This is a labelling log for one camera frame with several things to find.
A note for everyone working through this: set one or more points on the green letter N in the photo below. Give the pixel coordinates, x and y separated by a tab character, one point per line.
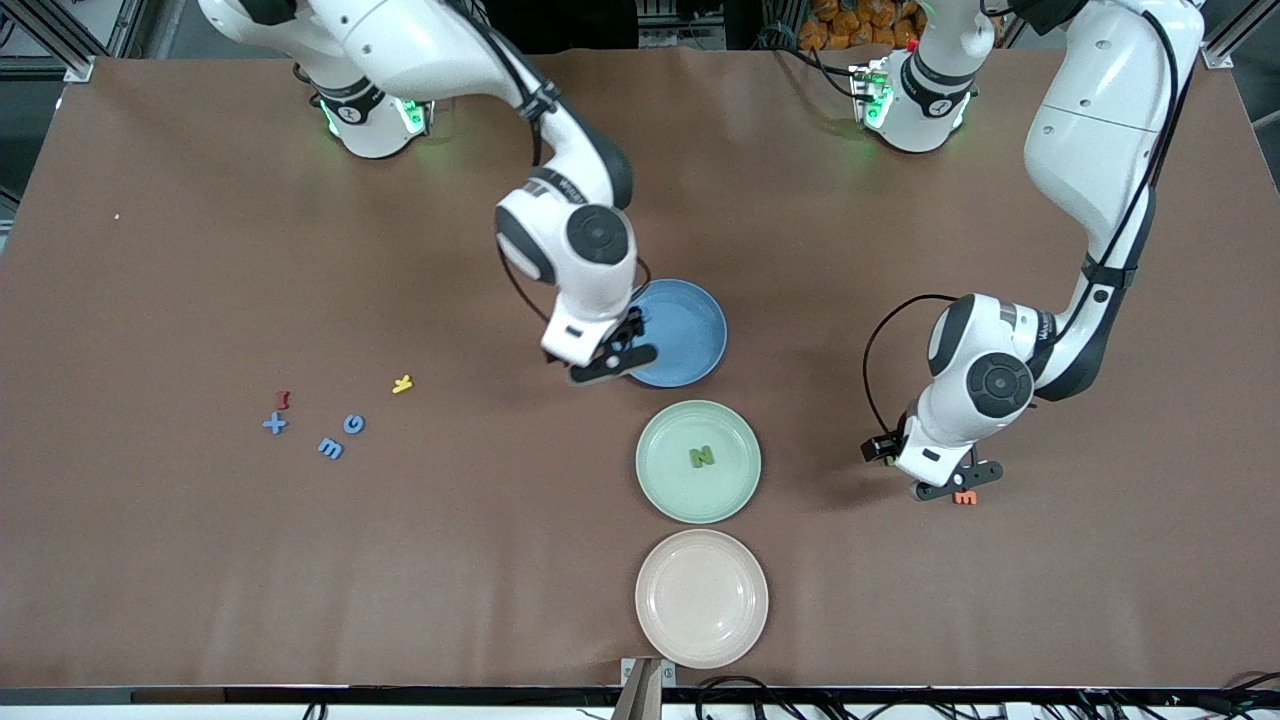
703	457

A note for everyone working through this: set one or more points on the blue plate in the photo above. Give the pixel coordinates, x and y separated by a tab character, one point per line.
690	340

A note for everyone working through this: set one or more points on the orange packaged items pile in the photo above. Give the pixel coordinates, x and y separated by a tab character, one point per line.
850	25

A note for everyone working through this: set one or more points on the blue letter G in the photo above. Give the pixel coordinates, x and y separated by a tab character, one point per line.
349	424

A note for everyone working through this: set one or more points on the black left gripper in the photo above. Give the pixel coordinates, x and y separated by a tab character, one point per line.
882	447

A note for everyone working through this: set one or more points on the blue letter E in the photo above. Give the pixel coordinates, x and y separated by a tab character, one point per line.
330	448

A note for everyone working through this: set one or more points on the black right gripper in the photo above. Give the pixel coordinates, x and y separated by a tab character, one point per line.
632	325

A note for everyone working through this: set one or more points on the brown table cover sheet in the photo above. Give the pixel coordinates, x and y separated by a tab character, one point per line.
300	250

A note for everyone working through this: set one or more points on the brown cardboard post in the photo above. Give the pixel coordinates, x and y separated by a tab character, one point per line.
640	695

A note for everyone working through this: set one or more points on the yellow letter Y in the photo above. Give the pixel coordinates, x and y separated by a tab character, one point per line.
402	384

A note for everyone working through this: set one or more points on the beige pink plate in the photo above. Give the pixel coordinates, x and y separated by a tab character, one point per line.
702	600

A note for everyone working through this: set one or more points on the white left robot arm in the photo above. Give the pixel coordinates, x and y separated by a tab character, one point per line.
1100	100

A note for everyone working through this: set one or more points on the metal table edge bracket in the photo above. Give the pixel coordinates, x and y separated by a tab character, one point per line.
668	678

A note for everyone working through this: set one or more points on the aluminium frame profile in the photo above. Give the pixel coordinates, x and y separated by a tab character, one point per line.
1215	55
78	68

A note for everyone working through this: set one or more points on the blue letter X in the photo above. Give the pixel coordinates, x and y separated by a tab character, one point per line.
274	424

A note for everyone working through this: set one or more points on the light green plate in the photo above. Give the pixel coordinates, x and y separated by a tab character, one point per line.
698	495

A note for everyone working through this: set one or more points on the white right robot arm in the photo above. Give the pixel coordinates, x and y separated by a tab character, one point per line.
430	40

